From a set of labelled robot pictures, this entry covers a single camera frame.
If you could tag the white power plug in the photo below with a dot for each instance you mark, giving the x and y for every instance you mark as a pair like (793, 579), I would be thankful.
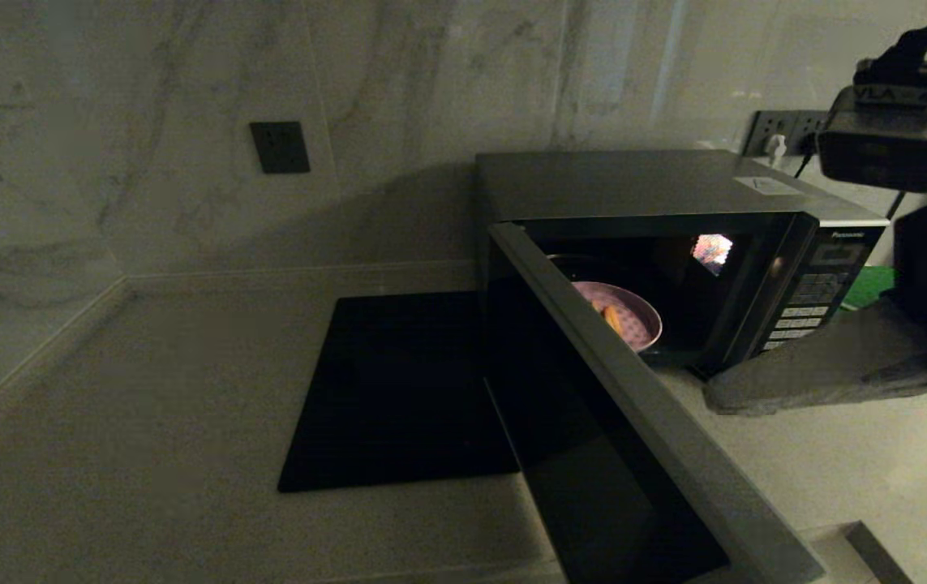
(775, 147)

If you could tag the silver black microwave oven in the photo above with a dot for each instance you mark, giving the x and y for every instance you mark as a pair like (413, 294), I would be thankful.
(633, 182)

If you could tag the double grey wall socket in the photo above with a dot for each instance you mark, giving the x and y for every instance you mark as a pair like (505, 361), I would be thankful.
(779, 122)

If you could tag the green plastic cutting board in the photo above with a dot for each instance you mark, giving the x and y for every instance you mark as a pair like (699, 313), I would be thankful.
(869, 285)

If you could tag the purple round plate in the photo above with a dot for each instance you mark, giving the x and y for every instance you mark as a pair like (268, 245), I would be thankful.
(637, 320)

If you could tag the black glass microwave door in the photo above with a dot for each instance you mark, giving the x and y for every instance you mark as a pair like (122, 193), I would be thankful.
(593, 454)

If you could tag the black glass induction cooktop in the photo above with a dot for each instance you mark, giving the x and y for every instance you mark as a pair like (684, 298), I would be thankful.
(398, 389)

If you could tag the single black wall socket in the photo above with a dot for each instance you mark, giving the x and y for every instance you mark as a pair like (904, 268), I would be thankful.
(279, 147)

